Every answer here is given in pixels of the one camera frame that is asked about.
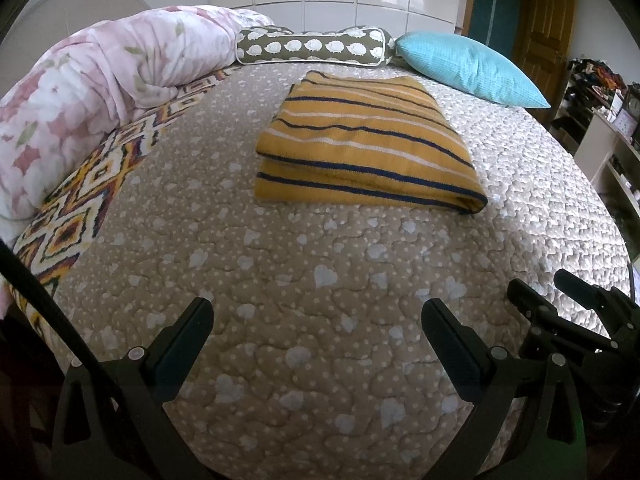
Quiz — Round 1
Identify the pile of small shelf clutter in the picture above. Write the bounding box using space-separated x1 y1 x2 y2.
567 57 630 106

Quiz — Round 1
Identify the dark green panel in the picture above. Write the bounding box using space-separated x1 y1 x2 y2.
467 0 523 50

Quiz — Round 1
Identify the beige quilted bed cover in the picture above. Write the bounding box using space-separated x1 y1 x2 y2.
50 60 636 476

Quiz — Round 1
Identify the black cable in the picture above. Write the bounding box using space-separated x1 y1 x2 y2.
0 240 101 376

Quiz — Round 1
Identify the white shelf unit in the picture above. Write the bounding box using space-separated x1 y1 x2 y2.
550 57 640 221

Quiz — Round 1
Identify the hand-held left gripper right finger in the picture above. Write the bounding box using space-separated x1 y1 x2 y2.
422 297 589 480

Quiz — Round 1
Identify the white round headboard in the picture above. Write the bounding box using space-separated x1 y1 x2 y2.
10 0 151 51

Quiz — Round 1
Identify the olive bolster pillow white print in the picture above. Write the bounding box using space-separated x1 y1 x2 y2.
235 25 398 68

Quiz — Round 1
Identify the teal pillow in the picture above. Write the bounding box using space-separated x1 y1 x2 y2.
395 31 552 110

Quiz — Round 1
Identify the wooden door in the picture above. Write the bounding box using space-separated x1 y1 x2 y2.
515 0 577 96

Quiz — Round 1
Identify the pink floral quilt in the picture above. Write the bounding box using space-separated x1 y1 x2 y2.
0 5 276 241

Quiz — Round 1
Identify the yellow striped sweater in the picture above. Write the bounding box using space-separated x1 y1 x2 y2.
254 70 489 216

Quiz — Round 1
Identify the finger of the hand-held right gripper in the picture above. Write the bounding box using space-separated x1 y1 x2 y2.
506 277 621 366
554 268 640 335

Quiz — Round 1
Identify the zigzag patterned blanket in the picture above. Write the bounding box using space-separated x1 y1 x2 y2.
5 67 236 341

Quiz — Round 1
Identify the small desk clock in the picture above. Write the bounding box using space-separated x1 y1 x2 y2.
612 85 640 137

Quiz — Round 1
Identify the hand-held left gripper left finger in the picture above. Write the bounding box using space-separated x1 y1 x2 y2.
51 297 216 480

